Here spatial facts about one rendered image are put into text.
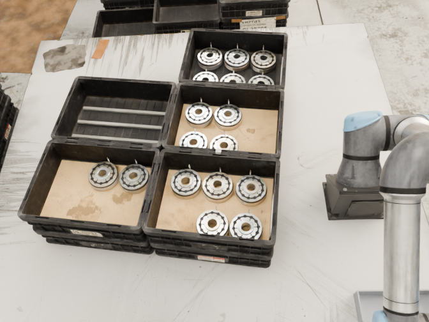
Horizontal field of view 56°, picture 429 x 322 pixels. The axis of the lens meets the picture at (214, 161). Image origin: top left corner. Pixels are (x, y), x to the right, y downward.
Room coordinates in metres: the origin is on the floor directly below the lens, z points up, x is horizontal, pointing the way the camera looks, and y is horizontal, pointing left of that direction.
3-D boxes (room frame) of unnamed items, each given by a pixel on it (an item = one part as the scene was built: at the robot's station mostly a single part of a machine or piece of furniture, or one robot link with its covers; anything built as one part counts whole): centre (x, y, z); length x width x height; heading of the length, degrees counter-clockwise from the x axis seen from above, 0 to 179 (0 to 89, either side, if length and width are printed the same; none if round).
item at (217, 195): (0.66, 0.00, 0.86); 0.10 x 0.10 x 0.01
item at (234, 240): (0.59, 0.01, 0.92); 0.40 x 0.30 x 0.02; 77
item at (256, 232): (0.50, -0.08, 0.86); 0.10 x 0.10 x 0.01
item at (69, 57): (1.53, 0.67, 0.71); 0.22 x 0.19 x 0.01; 86
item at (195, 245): (0.59, 0.01, 0.87); 0.40 x 0.30 x 0.11; 77
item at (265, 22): (1.94, -0.34, 0.41); 0.31 x 0.02 x 0.16; 86
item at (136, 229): (0.68, 0.40, 0.92); 0.40 x 0.30 x 0.02; 77
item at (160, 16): (2.12, 0.07, 0.31); 0.40 x 0.30 x 0.34; 86
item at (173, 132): (0.89, -0.05, 0.87); 0.40 x 0.30 x 0.11; 77
